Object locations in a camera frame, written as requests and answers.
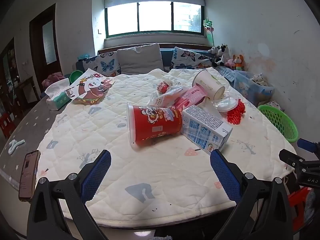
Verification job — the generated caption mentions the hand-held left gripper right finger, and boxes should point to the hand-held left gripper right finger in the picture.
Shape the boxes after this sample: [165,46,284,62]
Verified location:
[209,149,293,240]

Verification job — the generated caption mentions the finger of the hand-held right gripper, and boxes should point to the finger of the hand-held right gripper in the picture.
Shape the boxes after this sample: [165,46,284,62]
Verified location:
[279,149,313,173]
[297,138,320,153]

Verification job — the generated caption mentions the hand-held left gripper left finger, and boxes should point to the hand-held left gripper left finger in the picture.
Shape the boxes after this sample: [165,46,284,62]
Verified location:
[27,149,112,240]

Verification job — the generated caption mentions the white blue milk carton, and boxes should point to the white blue milk carton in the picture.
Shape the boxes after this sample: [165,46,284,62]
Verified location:
[180,104,233,155]

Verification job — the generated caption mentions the red noodle cup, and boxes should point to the red noodle cup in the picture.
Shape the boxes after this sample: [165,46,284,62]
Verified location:
[127,102,183,150]

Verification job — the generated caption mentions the red plastic stool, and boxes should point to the red plastic stool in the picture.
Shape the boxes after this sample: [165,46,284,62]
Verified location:
[287,186,313,233]
[0,112,15,138]

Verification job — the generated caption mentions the green plastic basket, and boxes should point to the green plastic basket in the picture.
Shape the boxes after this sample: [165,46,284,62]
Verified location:
[257,104,299,142]

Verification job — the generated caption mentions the white quilted blanket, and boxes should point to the white quilted blanket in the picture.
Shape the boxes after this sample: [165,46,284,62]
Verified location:
[37,68,297,228]

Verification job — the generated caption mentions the red foam net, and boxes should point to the red foam net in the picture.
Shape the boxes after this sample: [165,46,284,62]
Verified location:
[226,99,247,125]

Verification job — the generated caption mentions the smartphone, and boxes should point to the smartphone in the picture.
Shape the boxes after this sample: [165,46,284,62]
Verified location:
[19,150,41,202]

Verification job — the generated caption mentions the clear cup with white lid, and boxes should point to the clear cup with white lid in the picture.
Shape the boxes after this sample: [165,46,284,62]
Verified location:
[215,96,238,112]

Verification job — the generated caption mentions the panda print cloth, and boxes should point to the panda print cloth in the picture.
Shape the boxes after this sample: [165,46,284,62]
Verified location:
[250,74,269,87]

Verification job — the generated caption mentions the grey star print mat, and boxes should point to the grey star print mat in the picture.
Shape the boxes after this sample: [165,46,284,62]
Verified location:
[0,96,75,195]

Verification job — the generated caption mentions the pink snack packet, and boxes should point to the pink snack packet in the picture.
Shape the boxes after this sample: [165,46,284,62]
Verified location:
[172,84,208,112]

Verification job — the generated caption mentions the clear storage bin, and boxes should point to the clear storage bin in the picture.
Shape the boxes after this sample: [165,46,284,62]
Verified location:
[217,66,275,105]

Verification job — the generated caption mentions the cartoon print paper bag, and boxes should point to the cartoon print paper bag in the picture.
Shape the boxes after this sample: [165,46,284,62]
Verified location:
[65,68,115,105]

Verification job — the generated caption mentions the white green tissue box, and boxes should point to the white green tissue box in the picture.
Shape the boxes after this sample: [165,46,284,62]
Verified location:
[44,78,72,111]

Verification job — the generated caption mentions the white paper cup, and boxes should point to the white paper cup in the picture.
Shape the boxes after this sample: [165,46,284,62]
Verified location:
[192,69,226,99]

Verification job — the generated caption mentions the clear plastic bag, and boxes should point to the clear plastic bag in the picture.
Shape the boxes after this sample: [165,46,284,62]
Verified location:
[147,85,184,108]

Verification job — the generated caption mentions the green plastic bowl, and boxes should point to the green plastic bowl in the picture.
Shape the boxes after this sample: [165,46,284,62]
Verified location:
[69,70,84,83]

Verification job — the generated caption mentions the pink cloth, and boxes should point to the pink cloth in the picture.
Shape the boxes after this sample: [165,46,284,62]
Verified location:
[41,72,64,88]

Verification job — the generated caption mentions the crumpled red white wrapper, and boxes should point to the crumpled red white wrapper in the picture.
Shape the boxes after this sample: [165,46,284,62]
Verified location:
[157,80,173,93]

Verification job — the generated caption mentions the orange fox plush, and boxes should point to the orange fox plush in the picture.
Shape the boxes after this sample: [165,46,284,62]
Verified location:
[233,54,245,71]

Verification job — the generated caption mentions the butterfly print pillow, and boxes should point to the butterfly print pillow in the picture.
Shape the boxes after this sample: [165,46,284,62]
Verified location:
[170,46,213,70]
[82,51,122,78]

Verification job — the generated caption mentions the black white cow plush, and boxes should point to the black white cow plush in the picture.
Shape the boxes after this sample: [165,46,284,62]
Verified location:
[216,44,230,65]

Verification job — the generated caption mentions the grey pillow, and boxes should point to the grey pillow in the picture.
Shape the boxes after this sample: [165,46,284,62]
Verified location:
[117,43,165,75]

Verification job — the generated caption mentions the dark wooden cabinet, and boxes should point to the dark wooden cabinet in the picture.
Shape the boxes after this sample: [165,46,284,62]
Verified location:
[0,37,23,115]

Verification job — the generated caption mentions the dark wooden door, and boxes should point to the dark wooden door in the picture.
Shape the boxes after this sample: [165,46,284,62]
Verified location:
[29,4,62,93]

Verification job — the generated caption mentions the blue sofa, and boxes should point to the blue sofa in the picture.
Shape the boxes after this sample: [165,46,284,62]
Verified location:
[75,49,215,73]

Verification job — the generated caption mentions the green pinwheel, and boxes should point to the green pinwheel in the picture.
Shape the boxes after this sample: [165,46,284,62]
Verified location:
[202,17,215,45]

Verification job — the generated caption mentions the green framed window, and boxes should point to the green framed window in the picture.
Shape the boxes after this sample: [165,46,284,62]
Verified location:
[104,1,205,38]

